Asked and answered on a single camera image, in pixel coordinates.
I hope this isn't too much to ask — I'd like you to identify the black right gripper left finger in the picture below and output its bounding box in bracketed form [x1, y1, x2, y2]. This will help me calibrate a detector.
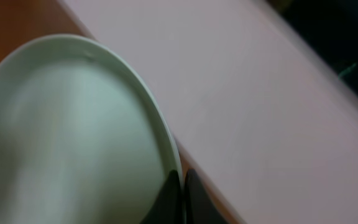
[140, 170, 183, 224]

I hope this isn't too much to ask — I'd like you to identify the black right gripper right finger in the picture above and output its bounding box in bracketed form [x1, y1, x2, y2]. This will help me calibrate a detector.
[185, 169, 228, 224]

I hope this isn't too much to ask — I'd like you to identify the pale green plate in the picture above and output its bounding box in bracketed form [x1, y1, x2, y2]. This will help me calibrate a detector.
[0, 34, 181, 223]

